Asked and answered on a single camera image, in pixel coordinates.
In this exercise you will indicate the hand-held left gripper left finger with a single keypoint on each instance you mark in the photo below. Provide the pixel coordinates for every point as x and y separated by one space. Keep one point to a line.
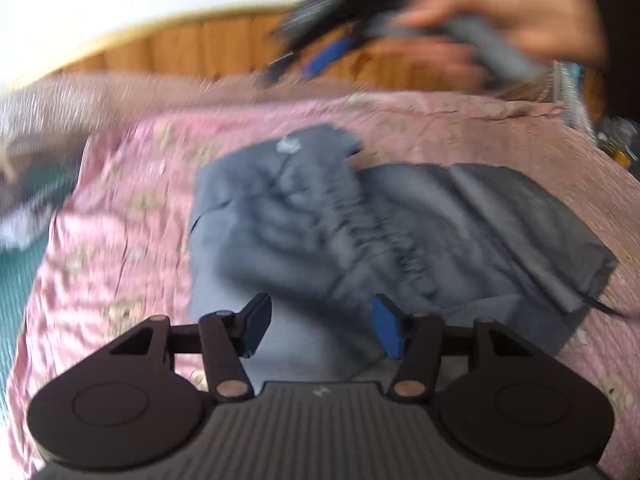
257 320

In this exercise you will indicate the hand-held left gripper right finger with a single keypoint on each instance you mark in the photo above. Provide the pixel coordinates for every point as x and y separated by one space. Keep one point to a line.
387 325

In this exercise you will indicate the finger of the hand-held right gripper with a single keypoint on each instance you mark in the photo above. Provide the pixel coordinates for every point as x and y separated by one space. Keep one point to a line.
325 57
280 67

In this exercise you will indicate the grey pants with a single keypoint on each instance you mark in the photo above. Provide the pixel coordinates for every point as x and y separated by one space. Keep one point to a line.
325 235

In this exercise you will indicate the person's right hand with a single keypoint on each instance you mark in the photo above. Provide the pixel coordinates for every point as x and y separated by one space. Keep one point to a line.
525 10

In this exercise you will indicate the pink bear-print blanket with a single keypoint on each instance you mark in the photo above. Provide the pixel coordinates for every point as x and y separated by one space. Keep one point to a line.
125 210

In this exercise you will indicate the bubble wrap sheet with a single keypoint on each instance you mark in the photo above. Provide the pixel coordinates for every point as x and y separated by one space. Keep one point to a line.
50 100

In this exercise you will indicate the teal mat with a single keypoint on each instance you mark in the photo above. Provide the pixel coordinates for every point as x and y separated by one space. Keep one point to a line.
15 285

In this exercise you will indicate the yellow container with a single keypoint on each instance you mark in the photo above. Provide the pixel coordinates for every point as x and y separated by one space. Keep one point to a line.
622 156

